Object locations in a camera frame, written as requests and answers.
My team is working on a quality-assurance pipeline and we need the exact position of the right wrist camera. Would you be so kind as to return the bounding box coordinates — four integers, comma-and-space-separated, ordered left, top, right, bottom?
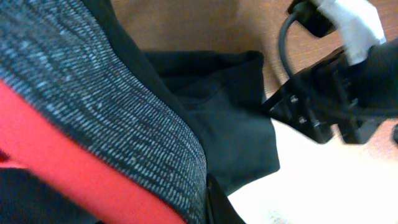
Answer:
287, 0, 386, 65

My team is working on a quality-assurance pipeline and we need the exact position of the black leggings red waistband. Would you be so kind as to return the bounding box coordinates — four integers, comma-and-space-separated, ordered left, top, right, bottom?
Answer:
1, 1, 280, 223

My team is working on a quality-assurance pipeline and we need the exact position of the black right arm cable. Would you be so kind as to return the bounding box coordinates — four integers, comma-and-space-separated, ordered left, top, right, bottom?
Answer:
278, 9, 398, 121

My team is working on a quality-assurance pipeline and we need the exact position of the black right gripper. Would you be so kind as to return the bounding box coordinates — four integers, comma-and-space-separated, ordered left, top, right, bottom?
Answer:
262, 40, 397, 144

